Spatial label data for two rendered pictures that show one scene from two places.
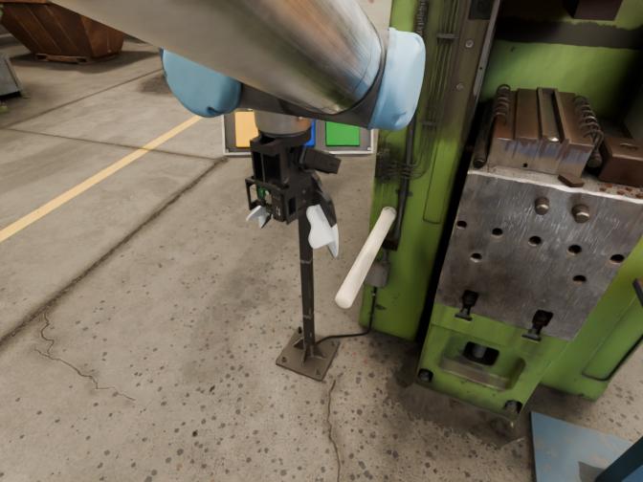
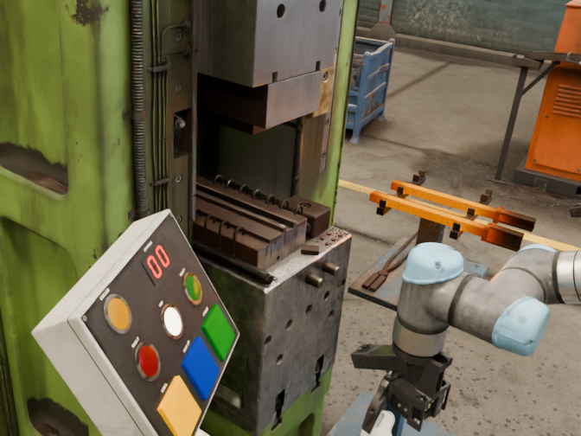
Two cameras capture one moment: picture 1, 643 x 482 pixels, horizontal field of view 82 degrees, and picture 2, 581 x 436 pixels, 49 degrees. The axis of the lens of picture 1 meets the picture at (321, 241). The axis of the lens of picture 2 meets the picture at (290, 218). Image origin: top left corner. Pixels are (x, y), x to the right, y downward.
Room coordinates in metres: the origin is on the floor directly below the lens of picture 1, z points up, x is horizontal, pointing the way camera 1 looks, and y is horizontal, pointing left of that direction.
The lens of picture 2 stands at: (0.55, 0.83, 1.70)
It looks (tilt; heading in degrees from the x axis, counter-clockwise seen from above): 26 degrees down; 280
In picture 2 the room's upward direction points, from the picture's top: 5 degrees clockwise
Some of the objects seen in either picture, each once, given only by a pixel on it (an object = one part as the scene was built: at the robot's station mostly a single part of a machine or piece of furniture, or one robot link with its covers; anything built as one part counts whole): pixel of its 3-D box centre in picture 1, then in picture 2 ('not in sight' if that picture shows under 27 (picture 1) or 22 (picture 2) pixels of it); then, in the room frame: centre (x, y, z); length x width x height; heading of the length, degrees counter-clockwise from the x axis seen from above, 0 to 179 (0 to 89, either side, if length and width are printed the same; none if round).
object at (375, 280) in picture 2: not in sight; (407, 248); (0.48, -1.02, 0.73); 0.60 x 0.04 x 0.01; 71
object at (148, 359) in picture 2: not in sight; (148, 361); (0.85, 0.15, 1.09); 0.05 x 0.03 x 0.04; 67
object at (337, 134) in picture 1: (343, 128); (216, 332); (0.81, -0.05, 1.01); 0.07 x 0.05 x 0.07; 92
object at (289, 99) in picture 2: not in sight; (221, 78); (0.98, -0.57, 1.32); 0.42 x 0.20 x 0.10; 157
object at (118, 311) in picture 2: not in sight; (118, 314); (0.90, 0.16, 1.16); 0.05 x 0.03 x 0.04; 67
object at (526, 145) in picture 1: (535, 122); (217, 216); (0.98, -0.57, 0.96); 0.42 x 0.20 x 0.09; 157
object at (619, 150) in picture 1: (621, 160); (303, 215); (0.78, -0.68, 0.95); 0.12 x 0.08 x 0.06; 157
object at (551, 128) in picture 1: (550, 111); (224, 201); (0.97, -0.60, 0.99); 0.42 x 0.05 x 0.01; 157
